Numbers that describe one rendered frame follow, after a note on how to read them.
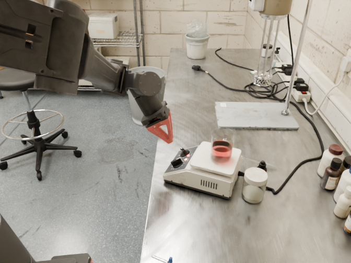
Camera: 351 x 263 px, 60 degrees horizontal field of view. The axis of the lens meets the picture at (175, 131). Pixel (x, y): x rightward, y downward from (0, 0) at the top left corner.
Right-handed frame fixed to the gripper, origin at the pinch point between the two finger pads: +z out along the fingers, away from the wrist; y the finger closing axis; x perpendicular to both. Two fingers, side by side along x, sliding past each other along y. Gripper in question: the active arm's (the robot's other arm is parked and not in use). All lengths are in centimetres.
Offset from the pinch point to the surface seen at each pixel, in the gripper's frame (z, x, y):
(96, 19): -57, 56, 204
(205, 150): 8.1, -7.1, 1.0
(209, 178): 12.2, -5.9, -7.4
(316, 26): 6, -67, 69
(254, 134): 21.1, -22.0, 24.6
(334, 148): 24.0, -39.6, 1.3
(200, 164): 8.4, -5.2, -5.3
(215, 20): -6, -39, 238
